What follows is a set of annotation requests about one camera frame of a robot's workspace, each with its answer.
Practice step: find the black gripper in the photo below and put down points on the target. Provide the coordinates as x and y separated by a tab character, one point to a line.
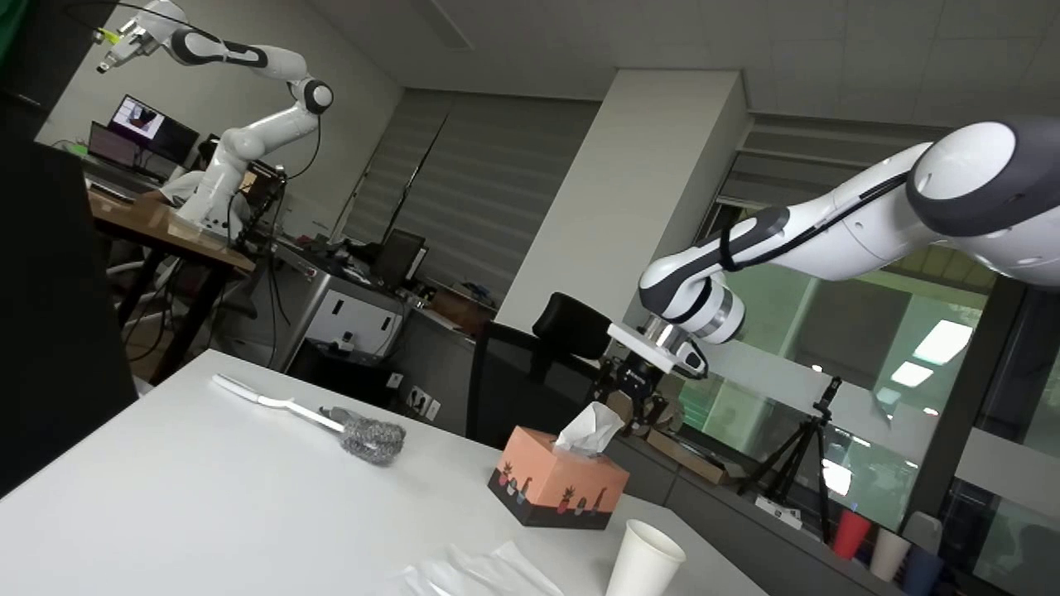
663	351

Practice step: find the white tissue sheet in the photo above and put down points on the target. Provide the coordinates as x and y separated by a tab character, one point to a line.
590	428

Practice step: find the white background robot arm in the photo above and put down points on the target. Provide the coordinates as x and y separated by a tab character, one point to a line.
237	143

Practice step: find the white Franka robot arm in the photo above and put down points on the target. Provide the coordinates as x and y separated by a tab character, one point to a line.
884	219

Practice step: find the cardboard box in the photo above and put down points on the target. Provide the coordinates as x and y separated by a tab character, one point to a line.
653	416

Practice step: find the orange tissue box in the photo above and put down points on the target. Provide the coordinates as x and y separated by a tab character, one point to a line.
559	486

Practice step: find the black office chair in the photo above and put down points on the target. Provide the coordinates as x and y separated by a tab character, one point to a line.
566	327

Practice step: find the white paper cup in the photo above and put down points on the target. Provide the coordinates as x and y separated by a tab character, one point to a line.
645	564

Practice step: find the red cup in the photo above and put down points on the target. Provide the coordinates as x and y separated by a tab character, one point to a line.
849	534

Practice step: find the grey window blinds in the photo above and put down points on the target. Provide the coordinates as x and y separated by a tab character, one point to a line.
476	186

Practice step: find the white plastic cup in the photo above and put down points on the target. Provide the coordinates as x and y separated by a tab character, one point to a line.
888	553

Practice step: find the white computer case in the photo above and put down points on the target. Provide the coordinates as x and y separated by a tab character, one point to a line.
354	319

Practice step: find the grey cup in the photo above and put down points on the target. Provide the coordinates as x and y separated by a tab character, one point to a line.
924	528

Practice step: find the blue cup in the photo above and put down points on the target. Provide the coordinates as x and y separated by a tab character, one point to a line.
918	575

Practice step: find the wooden desk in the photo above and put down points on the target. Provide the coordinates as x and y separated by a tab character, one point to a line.
167	226

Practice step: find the open laptop screen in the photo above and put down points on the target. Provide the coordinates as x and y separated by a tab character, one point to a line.
136	117

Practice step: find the black partition panel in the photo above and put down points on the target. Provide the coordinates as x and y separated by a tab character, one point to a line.
55	275

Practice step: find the black camera tripod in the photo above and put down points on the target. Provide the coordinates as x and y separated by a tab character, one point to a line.
797	451

